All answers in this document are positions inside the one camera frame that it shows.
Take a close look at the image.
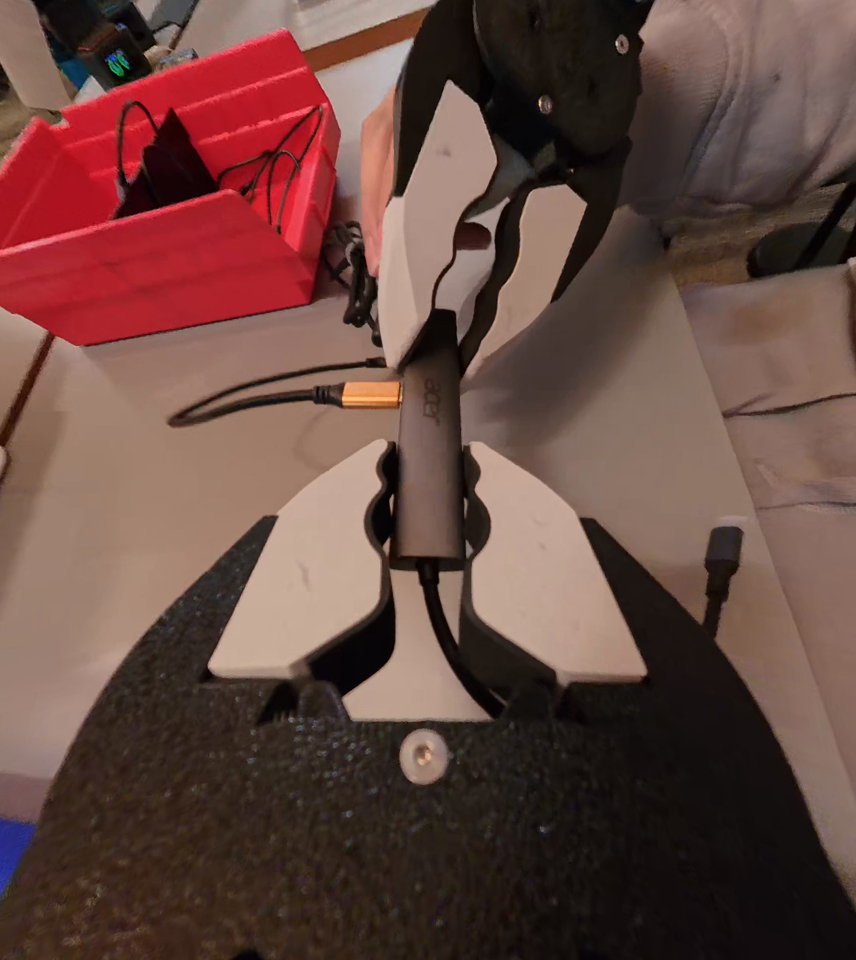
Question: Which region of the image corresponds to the person's beige clothed body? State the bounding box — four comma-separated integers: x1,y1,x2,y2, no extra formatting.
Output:
679,202,856,960

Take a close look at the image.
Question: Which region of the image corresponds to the black bin divider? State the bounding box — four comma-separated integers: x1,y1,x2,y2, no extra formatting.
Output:
113,107,219,220

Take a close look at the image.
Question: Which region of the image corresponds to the person's right hand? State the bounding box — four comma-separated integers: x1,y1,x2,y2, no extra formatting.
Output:
360,105,493,275

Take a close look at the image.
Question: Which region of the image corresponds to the black office chair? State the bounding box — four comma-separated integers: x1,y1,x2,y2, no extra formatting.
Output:
746,138,856,280

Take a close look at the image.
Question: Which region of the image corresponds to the black charger with green display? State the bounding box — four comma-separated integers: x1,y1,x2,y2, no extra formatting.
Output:
75,22,153,90

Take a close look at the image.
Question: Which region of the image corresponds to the thick black hub cable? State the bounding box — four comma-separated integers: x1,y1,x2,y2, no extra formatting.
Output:
416,525,746,720

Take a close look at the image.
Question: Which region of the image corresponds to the red divided bin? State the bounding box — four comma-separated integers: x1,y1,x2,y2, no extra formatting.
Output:
0,28,342,348

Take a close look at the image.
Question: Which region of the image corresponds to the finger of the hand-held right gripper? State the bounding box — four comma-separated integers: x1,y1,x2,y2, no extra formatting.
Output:
456,180,590,374
377,78,503,370

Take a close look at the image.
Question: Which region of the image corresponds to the black braided cable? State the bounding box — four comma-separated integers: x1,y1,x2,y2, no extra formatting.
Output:
320,219,386,348

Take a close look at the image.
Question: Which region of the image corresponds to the thin black cable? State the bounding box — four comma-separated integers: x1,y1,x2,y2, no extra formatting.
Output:
173,357,389,421
114,99,163,204

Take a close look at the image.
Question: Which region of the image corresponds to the person's right forearm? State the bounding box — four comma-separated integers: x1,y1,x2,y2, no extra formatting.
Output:
623,0,856,219

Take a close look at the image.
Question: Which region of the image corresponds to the white cardboard panel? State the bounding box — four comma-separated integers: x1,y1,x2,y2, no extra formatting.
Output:
0,0,73,112

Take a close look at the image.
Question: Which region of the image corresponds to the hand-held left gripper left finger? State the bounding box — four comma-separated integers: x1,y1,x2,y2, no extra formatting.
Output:
206,438,399,695

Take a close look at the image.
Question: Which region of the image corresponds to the black USB-C cable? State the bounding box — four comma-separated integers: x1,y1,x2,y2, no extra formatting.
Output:
218,105,324,234

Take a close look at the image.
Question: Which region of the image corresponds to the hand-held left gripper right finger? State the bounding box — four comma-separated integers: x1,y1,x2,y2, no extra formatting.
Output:
459,441,649,699

